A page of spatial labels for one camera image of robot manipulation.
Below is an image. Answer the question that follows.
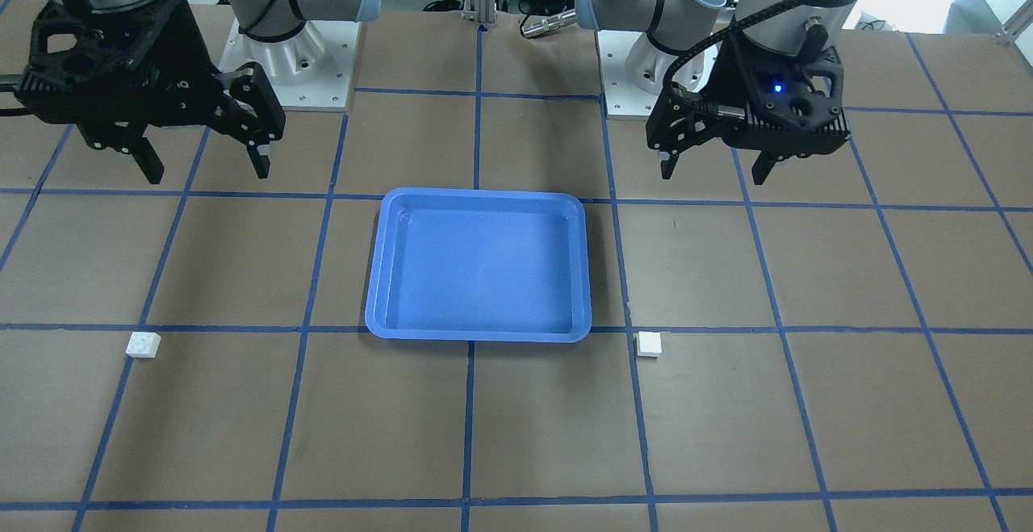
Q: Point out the white block with studs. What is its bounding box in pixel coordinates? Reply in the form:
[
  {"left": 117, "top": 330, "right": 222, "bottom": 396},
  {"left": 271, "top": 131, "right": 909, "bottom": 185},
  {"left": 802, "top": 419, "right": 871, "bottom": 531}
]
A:
[{"left": 125, "top": 331, "right": 161, "bottom": 359}]

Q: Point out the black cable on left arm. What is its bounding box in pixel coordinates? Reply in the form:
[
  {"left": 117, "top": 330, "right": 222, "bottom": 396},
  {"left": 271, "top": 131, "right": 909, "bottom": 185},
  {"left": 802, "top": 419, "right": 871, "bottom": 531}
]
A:
[{"left": 663, "top": 0, "right": 933, "bottom": 113}]

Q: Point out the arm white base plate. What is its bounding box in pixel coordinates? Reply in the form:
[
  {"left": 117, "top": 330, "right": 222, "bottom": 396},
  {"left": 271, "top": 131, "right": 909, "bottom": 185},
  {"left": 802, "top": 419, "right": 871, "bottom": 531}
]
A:
[
  {"left": 596, "top": 31, "right": 676, "bottom": 120},
  {"left": 219, "top": 21, "right": 362, "bottom": 112}
]

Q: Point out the blue plastic tray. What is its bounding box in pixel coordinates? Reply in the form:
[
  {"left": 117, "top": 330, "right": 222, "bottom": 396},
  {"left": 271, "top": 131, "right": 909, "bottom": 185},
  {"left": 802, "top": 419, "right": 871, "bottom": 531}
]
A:
[{"left": 365, "top": 187, "right": 593, "bottom": 344}]

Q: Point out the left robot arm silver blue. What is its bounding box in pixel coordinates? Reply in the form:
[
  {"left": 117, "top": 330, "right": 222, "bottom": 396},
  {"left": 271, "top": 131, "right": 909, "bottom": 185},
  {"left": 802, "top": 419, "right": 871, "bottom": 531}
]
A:
[{"left": 575, "top": 0, "right": 857, "bottom": 185}]

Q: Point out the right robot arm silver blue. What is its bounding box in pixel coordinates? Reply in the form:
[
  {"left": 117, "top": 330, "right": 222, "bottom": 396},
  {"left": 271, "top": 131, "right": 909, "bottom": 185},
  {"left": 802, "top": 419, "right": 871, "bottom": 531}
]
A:
[{"left": 2, "top": 0, "right": 381, "bottom": 185}]

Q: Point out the white square block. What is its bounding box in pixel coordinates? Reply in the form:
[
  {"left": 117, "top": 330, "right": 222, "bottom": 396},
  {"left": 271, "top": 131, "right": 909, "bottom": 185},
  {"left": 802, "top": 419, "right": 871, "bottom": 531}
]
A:
[{"left": 635, "top": 331, "right": 662, "bottom": 358}]

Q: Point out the silver cylindrical connector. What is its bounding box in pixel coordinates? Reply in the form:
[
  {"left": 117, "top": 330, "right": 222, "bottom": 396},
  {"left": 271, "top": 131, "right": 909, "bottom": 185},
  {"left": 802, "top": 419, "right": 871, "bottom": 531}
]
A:
[{"left": 520, "top": 9, "right": 578, "bottom": 40}]

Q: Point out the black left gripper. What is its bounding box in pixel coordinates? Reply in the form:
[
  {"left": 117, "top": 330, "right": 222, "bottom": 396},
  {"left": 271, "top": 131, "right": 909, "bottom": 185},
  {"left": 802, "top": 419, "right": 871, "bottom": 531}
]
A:
[{"left": 646, "top": 36, "right": 851, "bottom": 186}]

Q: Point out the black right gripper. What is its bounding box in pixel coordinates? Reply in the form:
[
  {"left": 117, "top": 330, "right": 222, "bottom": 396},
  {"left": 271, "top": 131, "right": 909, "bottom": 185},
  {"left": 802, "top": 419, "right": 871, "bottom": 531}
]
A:
[{"left": 14, "top": 0, "right": 286, "bottom": 185}]

